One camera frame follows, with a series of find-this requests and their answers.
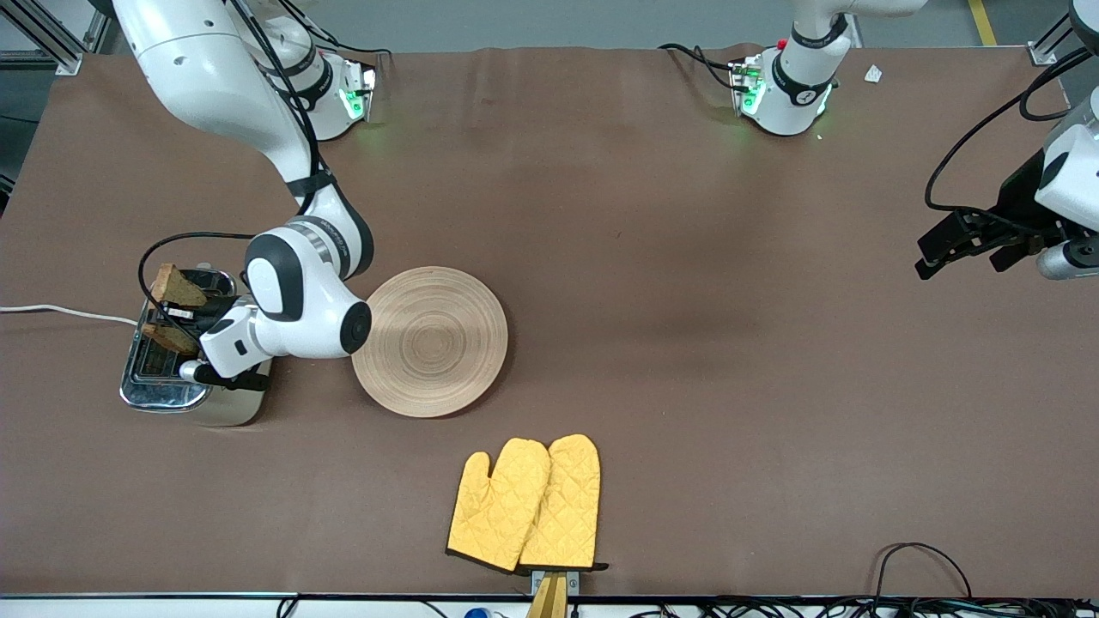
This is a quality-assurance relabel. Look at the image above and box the brown bread slice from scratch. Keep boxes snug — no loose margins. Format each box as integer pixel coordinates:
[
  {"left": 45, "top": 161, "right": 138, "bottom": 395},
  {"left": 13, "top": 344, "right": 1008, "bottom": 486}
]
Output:
[{"left": 142, "top": 264, "right": 208, "bottom": 357}]

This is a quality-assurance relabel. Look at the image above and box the round wooden plate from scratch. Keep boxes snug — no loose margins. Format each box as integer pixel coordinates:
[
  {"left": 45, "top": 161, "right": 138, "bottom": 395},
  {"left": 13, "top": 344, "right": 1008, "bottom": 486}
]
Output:
[{"left": 351, "top": 266, "right": 509, "bottom": 419}]

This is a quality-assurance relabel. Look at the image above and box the beige chrome two-slot toaster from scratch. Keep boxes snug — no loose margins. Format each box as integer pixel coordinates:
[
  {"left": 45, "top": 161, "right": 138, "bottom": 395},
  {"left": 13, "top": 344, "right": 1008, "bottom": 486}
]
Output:
[{"left": 119, "top": 266, "right": 280, "bottom": 427}]

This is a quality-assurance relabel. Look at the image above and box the brown table mat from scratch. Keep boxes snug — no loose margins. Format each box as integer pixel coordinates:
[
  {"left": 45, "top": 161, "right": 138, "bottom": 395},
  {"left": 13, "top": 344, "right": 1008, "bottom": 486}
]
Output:
[{"left": 0, "top": 45, "right": 1099, "bottom": 598}]

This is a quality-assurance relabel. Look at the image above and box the yellow quilted oven mitt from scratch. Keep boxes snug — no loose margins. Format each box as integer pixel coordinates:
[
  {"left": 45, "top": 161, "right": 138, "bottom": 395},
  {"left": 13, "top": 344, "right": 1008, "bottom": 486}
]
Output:
[
  {"left": 519, "top": 434, "right": 609, "bottom": 573},
  {"left": 446, "top": 439, "right": 551, "bottom": 574}
]

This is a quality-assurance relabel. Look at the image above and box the aluminium frame profile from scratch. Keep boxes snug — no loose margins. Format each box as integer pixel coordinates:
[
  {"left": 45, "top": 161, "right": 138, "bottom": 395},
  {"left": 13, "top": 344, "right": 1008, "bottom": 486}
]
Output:
[
  {"left": 0, "top": 0, "right": 112, "bottom": 76},
  {"left": 1028, "top": 17, "right": 1074, "bottom": 67}
]

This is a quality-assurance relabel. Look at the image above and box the white toaster power cord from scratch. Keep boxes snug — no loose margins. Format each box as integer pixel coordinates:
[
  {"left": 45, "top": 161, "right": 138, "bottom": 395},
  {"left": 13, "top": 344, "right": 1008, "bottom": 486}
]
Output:
[{"left": 0, "top": 304, "right": 140, "bottom": 327}]

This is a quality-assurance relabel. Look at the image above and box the black right arm base cable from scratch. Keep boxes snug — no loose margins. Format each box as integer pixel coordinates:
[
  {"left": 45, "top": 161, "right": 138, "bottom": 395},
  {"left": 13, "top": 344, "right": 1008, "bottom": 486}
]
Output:
[{"left": 279, "top": 0, "right": 393, "bottom": 65}]

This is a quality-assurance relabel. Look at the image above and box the black arm base cable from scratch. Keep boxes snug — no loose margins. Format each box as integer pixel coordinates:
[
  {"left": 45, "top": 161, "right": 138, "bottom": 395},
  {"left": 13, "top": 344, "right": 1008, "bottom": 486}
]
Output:
[
  {"left": 659, "top": 43, "right": 741, "bottom": 92},
  {"left": 279, "top": 0, "right": 393, "bottom": 65}
]

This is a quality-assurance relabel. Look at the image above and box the black looped cable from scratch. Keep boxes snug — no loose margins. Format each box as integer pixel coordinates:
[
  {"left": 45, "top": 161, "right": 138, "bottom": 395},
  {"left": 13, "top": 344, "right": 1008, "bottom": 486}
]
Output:
[{"left": 871, "top": 542, "right": 974, "bottom": 602}]

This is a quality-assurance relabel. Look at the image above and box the black left arm base cable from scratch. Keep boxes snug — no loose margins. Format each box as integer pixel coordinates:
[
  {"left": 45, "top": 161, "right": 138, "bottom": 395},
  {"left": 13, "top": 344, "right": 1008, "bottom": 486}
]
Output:
[{"left": 659, "top": 43, "right": 741, "bottom": 92}]

